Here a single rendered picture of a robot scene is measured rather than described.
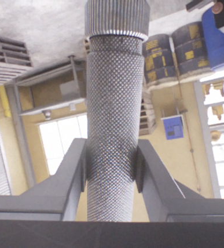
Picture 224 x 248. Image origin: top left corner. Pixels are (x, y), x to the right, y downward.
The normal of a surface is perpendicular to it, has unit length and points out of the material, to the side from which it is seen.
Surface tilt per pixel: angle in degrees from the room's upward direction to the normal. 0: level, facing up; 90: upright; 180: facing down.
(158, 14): 90
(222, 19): 90
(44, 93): 90
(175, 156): 90
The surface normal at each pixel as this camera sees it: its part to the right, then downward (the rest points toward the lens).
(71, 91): -0.31, 0.10
